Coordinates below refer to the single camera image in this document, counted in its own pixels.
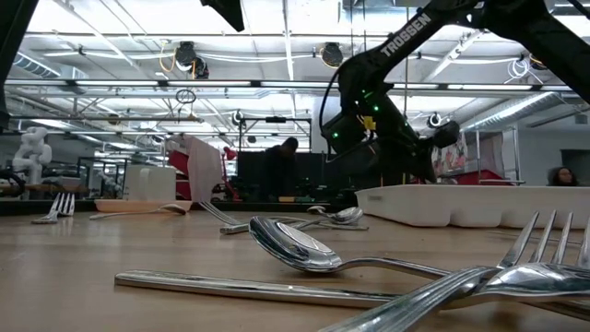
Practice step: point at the black desk partition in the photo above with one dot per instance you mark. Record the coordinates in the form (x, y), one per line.
(313, 170)

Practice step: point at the silver fork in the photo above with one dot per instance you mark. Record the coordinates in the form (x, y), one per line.
(48, 219)
(415, 306)
(350, 227)

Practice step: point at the red table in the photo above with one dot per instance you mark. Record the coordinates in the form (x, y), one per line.
(475, 177)

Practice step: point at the metal rack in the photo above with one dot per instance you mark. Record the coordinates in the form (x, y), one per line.
(515, 152)

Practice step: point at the person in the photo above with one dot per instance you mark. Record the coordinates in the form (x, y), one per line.
(563, 177)
(280, 173)

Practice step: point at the dark monitor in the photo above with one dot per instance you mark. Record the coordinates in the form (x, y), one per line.
(576, 159)

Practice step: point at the colourful poster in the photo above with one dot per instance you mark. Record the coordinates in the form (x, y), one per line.
(456, 154)

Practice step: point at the black overhead frame rail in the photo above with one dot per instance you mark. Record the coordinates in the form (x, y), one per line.
(138, 84)

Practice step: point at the white hanging cloth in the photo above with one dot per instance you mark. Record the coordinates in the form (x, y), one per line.
(205, 170)

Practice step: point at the silver ventilation duct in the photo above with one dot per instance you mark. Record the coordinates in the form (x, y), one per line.
(41, 67)
(507, 110)

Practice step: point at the white robot figure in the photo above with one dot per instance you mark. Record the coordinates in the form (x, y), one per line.
(32, 152)

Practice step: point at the black rack frame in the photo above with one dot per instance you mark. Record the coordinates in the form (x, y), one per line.
(275, 119)

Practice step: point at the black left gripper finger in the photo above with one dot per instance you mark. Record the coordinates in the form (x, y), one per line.
(228, 11)

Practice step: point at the red cart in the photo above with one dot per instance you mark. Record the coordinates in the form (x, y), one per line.
(177, 166)

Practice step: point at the white cutlery organizer tray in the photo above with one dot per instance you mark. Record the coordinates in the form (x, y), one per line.
(461, 205)

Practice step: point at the wooden workbench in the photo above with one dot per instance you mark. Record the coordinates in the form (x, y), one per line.
(46, 187)

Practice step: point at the black table frame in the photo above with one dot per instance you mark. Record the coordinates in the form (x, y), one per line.
(276, 207)

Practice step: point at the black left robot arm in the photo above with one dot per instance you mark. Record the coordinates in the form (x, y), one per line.
(11, 37)

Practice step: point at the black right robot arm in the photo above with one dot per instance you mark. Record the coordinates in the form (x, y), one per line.
(405, 32)

